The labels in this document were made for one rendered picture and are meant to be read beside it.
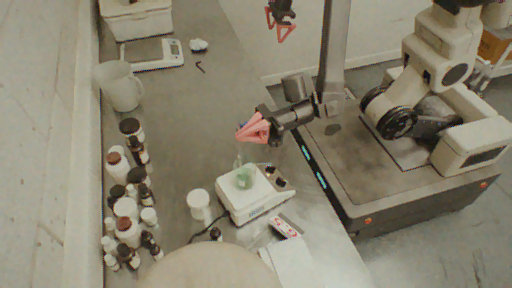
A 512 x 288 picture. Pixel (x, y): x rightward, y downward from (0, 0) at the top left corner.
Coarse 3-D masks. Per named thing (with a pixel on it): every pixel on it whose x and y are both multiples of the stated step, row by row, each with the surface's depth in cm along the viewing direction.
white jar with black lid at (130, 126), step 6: (126, 120) 106; (132, 120) 106; (138, 120) 106; (120, 126) 104; (126, 126) 104; (132, 126) 104; (138, 126) 104; (126, 132) 103; (132, 132) 103; (138, 132) 105; (126, 138) 105; (144, 138) 109; (126, 144) 108
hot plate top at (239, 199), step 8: (224, 176) 89; (232, 176) 89; (224, 184) 87; (232, 184) 87; (256, 184) 87; (264, 184) 87; (224, 192) 85; (232, 192) 85; (240, 192) 85; (248, 192) 85; (256, 192) 85; (264, 192) 85; (272, 192) 86; (232, 200) 84; (240, 200) 84; (248, 200) 84; (256, 200) 84; (240, 208) 82
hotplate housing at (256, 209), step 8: (216, 184) 90; (216, 192) 92; (288, 192) 91; (224, 200) 87; (264, 200) 86; (272, 200) 88; (280, 200) 91; (232, 208) 85; (248, 208) 84; (256, 208) 86; (264, 208) 88; (224, 216) 87; (232, 216) 87; (240, 216) 84; (248, 216) 86; (256, 216) 90; (240, 224) 87
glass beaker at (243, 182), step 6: (246, 156) 84; (234, 162) 83; (246, 162) 86; (252, 162) 84; (234, 168) 84; (252, 168) 86; (234, 174) 83; (240, 174) 80; (246, 174) 80; (252, 174) 81; (234, 180) 85; (240, 180) 82; (246, 180) 82; (252, 180) 83; (240, 186) 84; (246, 186) 84; (252, 186) 85
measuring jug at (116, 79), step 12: (120, 60) 115; (96, 72) 112; (108, 72) 116; (120, 72) 118; (132, 72) 112; (108, 84) 108; (120, 84) 109; (132, 84) 113; (108, 96) 113; (120, 96) 112; (132, 96) 116; (120, 108) 117; (132, 108) 119
